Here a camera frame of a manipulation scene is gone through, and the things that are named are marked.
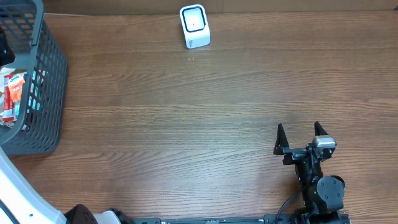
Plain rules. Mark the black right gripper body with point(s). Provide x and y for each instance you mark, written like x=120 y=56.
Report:
x=299 y=150

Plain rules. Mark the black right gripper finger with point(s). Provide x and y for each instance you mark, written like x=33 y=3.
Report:
x=281 y=143
x=319 y=131

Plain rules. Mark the red snack bar wrapper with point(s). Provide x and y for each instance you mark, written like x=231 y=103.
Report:
x=8 y=114

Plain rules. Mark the brown nut snack pouch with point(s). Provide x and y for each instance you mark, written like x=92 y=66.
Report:
x=6 y=71

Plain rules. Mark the orange snack packet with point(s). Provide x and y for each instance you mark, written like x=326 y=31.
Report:
x=15 y=84

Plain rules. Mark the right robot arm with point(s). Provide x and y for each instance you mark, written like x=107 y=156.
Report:
x=322 y=195

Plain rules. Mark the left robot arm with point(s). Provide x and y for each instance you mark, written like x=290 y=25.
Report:
x=20 y=204

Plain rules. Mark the white barcode scanner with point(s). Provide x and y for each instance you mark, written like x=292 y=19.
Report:
x=195 y=26

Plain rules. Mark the grey plastic mesh basket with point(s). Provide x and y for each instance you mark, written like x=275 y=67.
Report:
x=38 y=125

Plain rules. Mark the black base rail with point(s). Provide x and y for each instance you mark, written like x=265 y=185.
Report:
x=266 y=219

